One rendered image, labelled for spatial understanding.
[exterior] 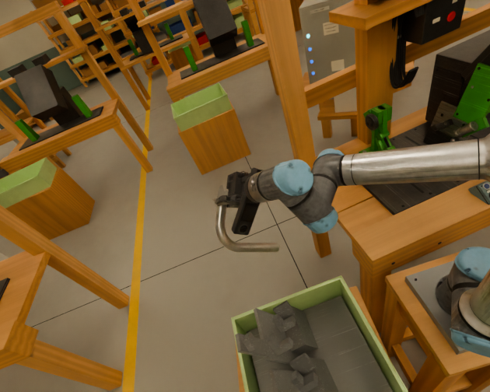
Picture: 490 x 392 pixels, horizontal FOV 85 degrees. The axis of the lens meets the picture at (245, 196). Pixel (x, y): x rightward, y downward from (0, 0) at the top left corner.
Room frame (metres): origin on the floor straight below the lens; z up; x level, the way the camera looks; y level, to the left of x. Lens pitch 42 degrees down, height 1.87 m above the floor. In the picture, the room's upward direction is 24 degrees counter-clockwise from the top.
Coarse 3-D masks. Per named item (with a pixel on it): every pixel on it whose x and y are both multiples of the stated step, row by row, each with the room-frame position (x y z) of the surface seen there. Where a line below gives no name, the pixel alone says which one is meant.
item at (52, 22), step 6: (30, 0) 10.85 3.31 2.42; (36, 0) 10.85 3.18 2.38; (42, 0) 10.84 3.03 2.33; (48, 0) 10.83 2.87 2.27; (54, 0) 10.83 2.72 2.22; (60, 0) 10.82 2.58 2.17; (36, 6) 10.85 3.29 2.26; (42, 6) 10.84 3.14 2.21; (78, 6) 10.81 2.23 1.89; (66, 12) 10.83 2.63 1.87; (72, 12) 10.82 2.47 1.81; (78, 12) 10.82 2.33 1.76; (48, 18) 10.85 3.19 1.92; (54, 18) 10.84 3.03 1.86; (84, 18) 10.81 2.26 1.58; (54, 24) 10.84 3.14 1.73; (54, 30) 10.85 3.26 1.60
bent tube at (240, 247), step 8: (224, 208) 0.60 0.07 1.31; (216, 216) 0.59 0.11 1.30; (224, 216) 0.59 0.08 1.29; (216, 224) 0.58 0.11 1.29; (224, 224) 0.57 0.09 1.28; (216, 232) 0.56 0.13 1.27; (224, 232) 0.56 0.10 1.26; (224, 240) 0.54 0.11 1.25; (232, 240) 0.54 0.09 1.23; (232, 248) 0.53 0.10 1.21; (240, 248) 0.53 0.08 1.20; (248, 248) 0.53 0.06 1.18; (256, 248) 0.53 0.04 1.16; (264, 248) 0.53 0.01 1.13; (272, 248) 0.54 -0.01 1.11
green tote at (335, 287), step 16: (320, 288) 0.42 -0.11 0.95; (336, 288) 0.42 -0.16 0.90; (272, 304) 0.43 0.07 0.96; (304, 304) 0.42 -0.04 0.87; (352, 304) 0.33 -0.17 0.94; (240, 320) 0.44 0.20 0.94; (368, 336) 0.24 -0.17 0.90; (384, 352) 0.18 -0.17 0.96; (240, 368) 0.29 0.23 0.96; (384, 368) 0.16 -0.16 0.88; (256, 384) 0.26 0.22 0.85; (400, 384) 0.10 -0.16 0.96
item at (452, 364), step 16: (448, 256) 0.38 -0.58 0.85; (400, 272) 0.40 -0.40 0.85; (416, 272) 0.37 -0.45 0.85; (400, 288) 0.35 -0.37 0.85; (400, 304) 0.31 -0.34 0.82; (416, 304) 0.28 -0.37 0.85; (416, 320) 0.24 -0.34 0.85; (432, 336) 0.18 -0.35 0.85; (432, 352) 0.15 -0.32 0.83; (448, 352) 0.13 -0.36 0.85; (464, 352) 0.12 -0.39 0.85; (448, 368) 0.10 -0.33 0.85; (464, 368) 0.09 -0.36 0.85
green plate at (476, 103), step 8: (480, 64) 0.79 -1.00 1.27; (480, 72) 0.77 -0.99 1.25; (488, 72) 0.75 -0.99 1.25; (472, 80) 0.79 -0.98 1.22; (480, 80) 0.76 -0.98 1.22; (488, 80) 0.73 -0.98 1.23; (480, 88) 0.75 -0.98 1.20; (488, 88) 0.72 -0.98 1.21; (464, 96) 0.79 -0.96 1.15; (472, 96) 0.76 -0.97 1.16; (480, 96) 0.73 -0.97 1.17; (488, 96) 0.70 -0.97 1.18; (464, 104) 0.77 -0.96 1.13; (472, 104) 0.75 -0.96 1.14; (480, 104) 0.72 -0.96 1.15; (488, 104) 0.69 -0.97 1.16; (456, 112) 0.79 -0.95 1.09; (464, 112) 0.76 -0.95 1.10; (472, 112) 0.73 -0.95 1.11; (480, 112) 0.71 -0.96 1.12; (488, 112) 0.70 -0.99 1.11; (464, 120) 0.75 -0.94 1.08; (472, 120) 0.72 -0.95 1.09
